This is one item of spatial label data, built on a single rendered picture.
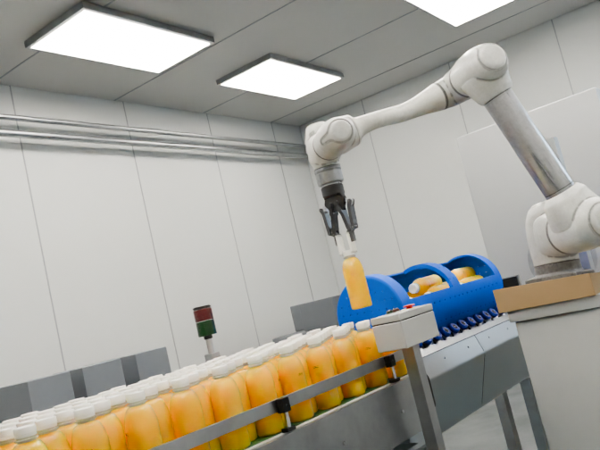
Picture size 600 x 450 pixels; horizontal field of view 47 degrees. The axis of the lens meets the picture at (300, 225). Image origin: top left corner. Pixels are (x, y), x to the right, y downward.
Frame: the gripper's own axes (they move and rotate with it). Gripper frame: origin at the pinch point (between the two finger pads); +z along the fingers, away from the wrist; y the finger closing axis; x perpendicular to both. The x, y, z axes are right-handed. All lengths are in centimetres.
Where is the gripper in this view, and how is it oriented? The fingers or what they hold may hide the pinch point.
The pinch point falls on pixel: (345, 244)
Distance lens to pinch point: 224.9
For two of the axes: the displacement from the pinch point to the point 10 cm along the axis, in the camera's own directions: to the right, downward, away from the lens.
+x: -6.2, 0.6, -7.8
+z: 2.4, 9.7, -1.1
